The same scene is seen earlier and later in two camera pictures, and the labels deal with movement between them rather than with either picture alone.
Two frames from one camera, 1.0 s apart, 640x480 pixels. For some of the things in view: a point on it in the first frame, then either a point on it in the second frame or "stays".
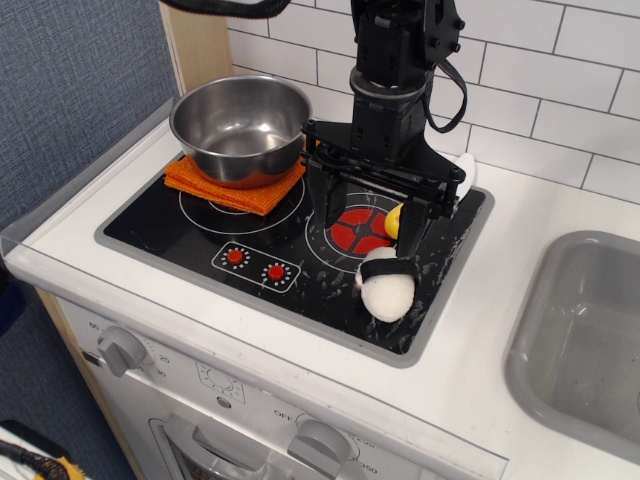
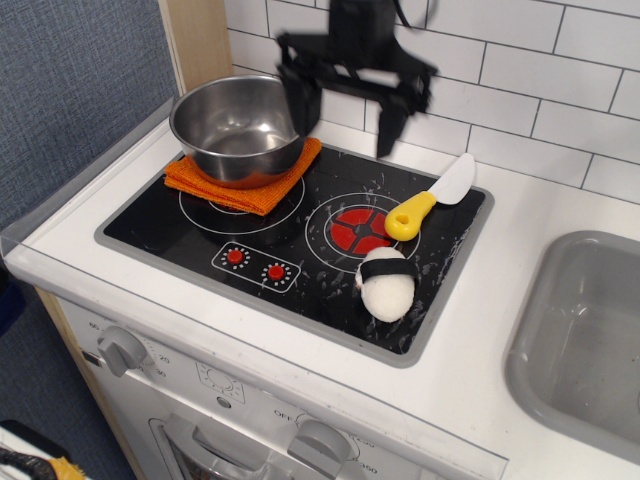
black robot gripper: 384,140 -> 360,50
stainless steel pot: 241,130 stays
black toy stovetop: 290,264 stays
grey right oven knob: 321,447 stays
